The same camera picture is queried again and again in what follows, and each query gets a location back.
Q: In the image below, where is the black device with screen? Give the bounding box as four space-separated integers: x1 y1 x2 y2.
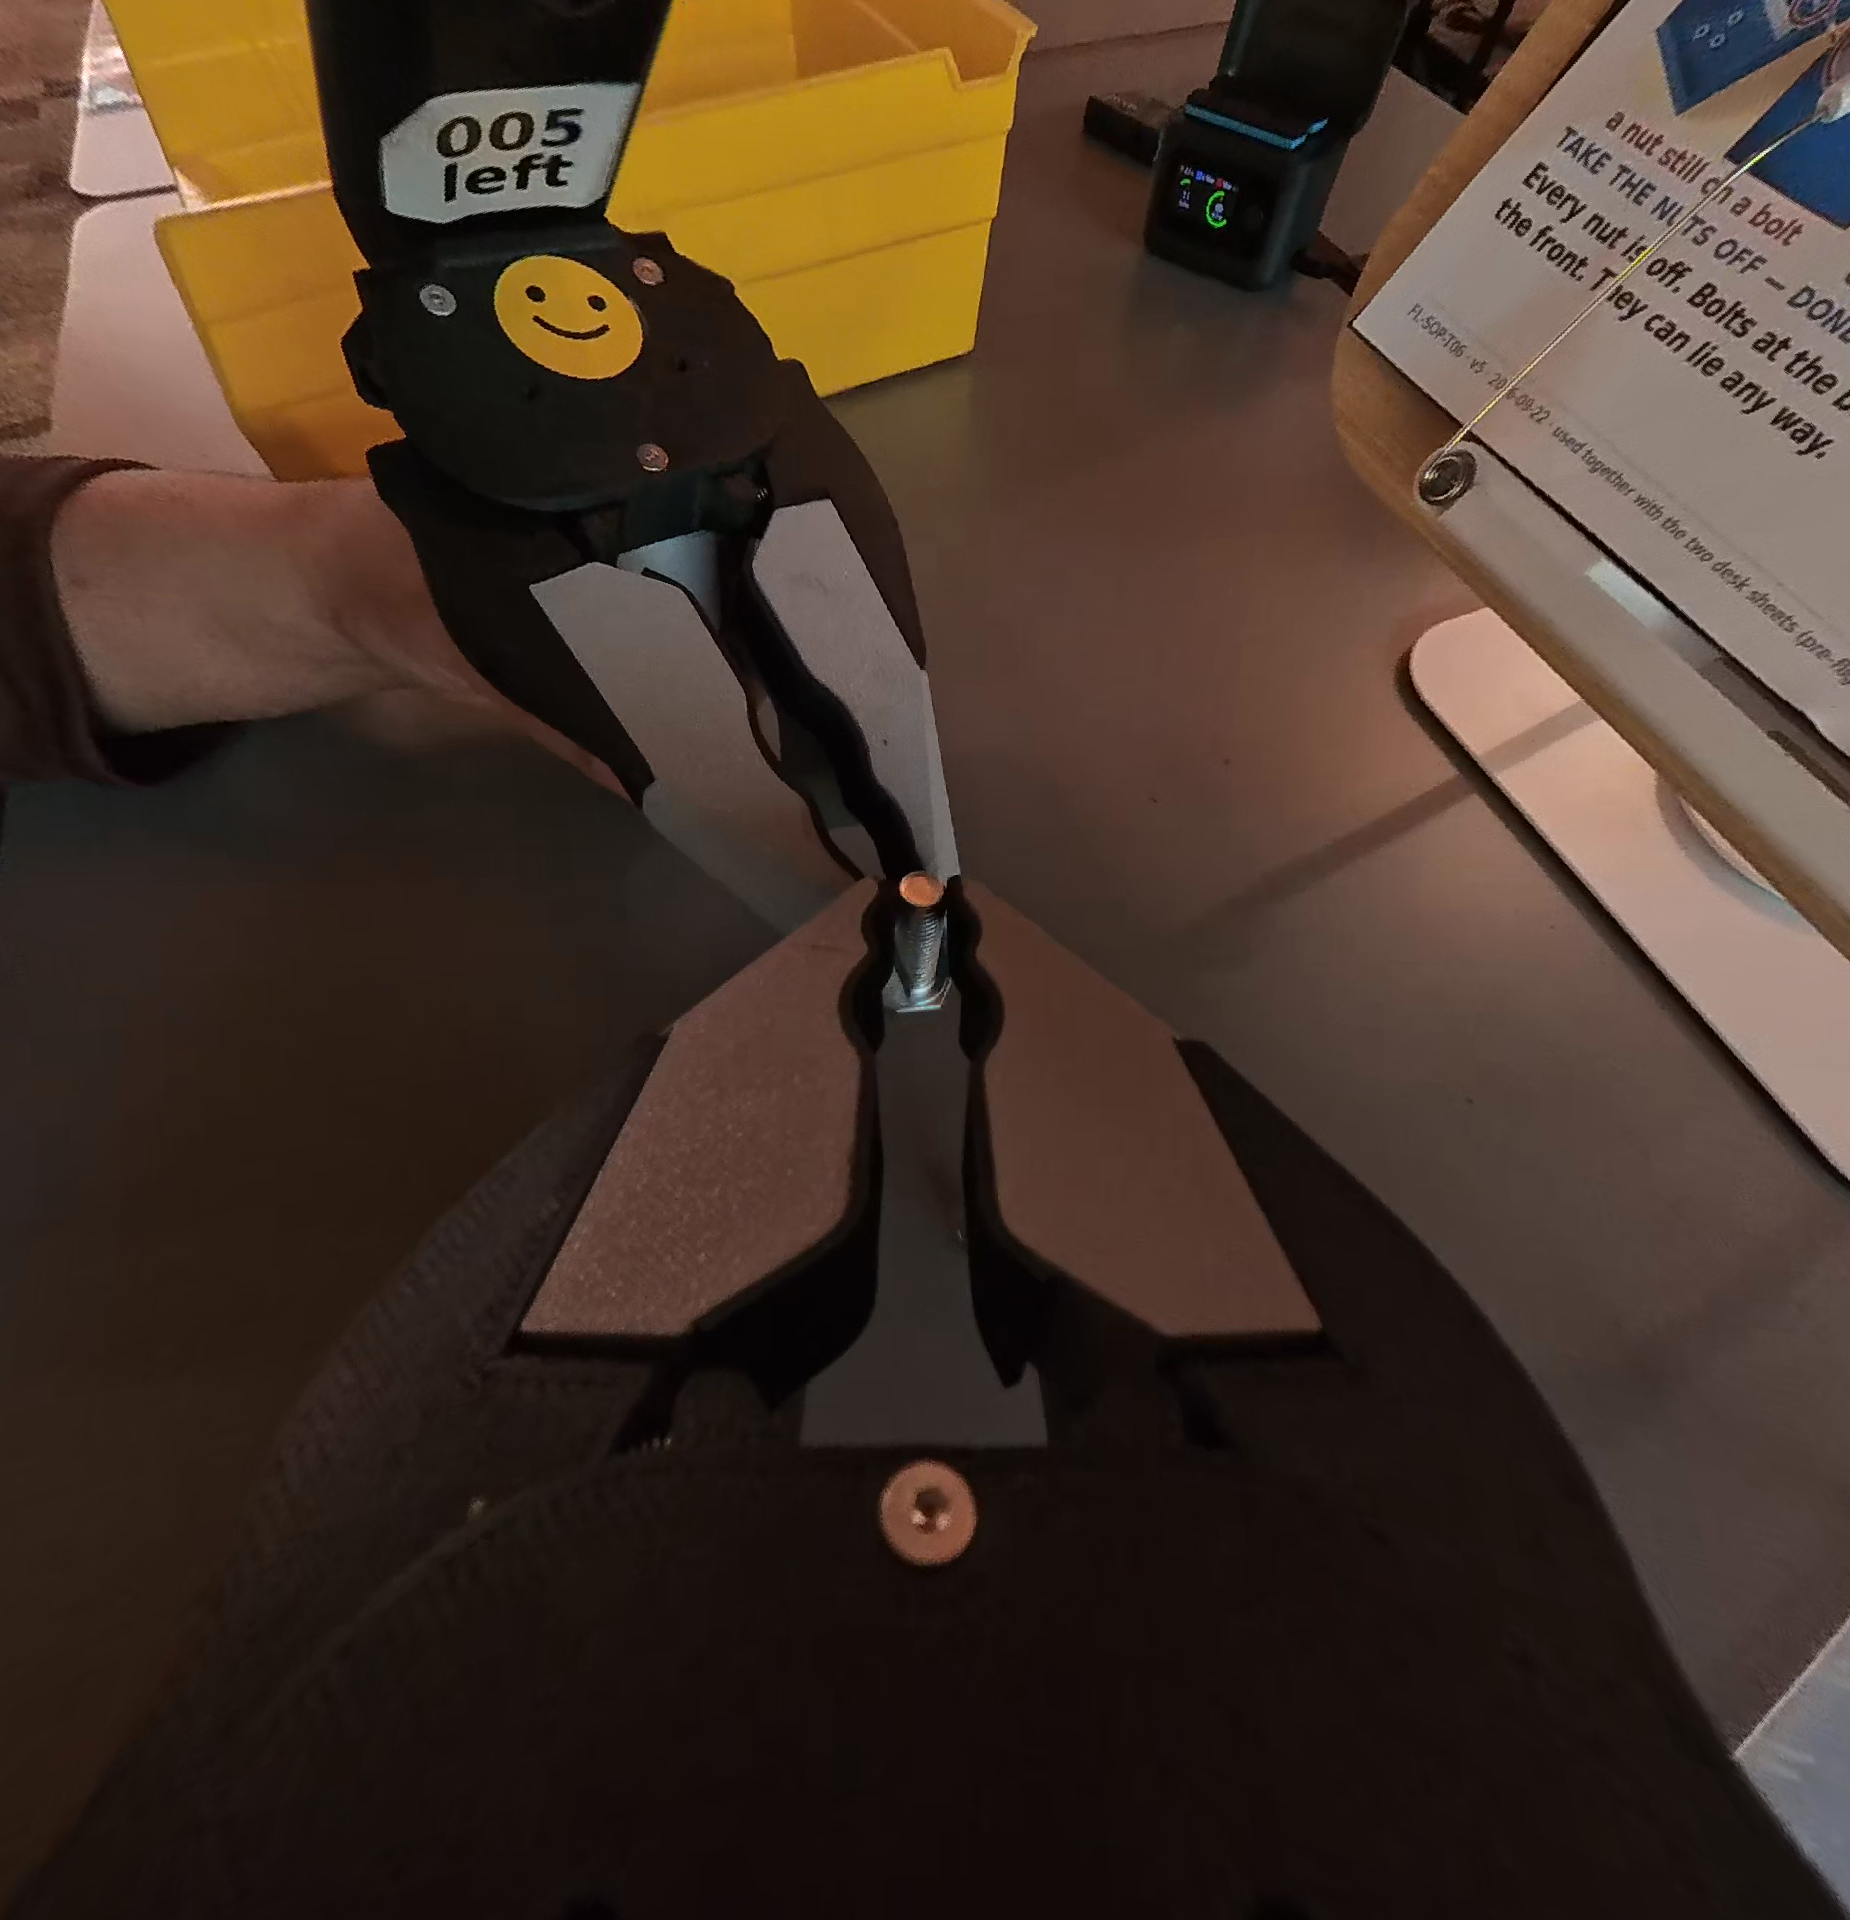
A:
1144 87 1354 294

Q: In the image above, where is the pale grey desk sheet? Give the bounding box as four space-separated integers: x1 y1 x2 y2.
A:
1736 1626 1850 1920

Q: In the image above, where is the person's left hand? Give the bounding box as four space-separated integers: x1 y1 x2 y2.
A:
56 464 635 796

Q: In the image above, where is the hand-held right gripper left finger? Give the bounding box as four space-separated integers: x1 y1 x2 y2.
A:
512 876 886 1442

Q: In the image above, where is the yellow plastic bin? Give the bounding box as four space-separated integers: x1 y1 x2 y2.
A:
96 0 1041 485

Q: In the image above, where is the printed instruction sheet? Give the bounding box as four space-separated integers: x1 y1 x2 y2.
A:
1347 0 1850 706

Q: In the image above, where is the steel threaded bolt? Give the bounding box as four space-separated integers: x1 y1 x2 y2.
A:
882 873 960 1015

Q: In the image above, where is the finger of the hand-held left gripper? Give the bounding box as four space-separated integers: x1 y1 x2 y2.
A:
526 554 875 937
722 500 965 887

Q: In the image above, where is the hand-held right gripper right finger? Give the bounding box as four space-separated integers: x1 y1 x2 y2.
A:
948 876 1325 1442

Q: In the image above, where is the thin cord with eyelet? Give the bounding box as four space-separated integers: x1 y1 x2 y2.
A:
1411 0 1850 504

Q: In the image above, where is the black upright device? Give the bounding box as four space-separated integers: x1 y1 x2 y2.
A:
1217 0 1430 137

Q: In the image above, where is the person's left forearm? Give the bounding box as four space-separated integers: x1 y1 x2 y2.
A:
0 450 169 894

